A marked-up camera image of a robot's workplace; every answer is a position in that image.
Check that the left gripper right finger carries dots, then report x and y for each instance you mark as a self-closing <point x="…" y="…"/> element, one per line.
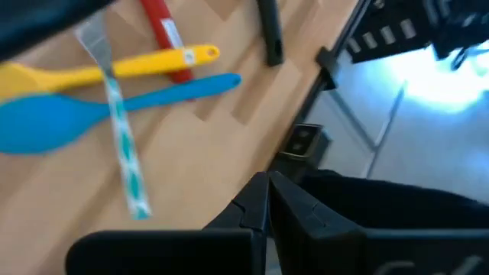
<point x="344" y="252"/>

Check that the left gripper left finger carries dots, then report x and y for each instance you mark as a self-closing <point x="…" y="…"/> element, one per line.
<point x="172" y="252"/>

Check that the blue silicone spoon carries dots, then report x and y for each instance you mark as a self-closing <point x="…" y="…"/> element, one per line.
<point x="38" y="122"/>

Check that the yellow silicone spoon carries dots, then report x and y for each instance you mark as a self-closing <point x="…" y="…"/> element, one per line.
<point x="153" y="65"/>

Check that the black nylon utensil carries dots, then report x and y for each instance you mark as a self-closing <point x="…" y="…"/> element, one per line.
<point x="272" y="34"/>

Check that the large black blurred object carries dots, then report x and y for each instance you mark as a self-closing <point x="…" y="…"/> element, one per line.
<point x="401" y="206"/>

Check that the red slotted spoon steel shaft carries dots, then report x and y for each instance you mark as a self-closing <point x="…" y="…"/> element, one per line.
<point x="158" y="15"/>

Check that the black floor equipment grey keys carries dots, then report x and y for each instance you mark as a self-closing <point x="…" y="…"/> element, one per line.
<point x="439" y="23"/>

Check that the black rail bracket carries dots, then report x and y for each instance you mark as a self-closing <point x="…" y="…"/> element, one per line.
<point x="328" y="66"/>

